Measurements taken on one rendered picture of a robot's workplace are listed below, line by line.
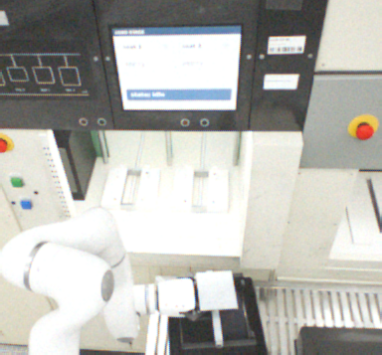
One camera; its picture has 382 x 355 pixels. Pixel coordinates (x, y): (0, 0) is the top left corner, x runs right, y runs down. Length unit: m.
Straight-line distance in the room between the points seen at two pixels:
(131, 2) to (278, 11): 0.30
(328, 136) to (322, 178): 0.15
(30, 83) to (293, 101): 0.65
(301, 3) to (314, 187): 0.53
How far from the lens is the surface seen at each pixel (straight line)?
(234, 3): 1.09
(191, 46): 1.13
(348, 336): 1.56
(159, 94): 1.21
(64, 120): 1.31
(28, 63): 1.24
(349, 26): 1.16
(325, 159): 1.34
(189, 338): 1.59
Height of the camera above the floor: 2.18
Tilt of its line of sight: 49 degrees down
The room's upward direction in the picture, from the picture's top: 6 degrees counter-clockwise
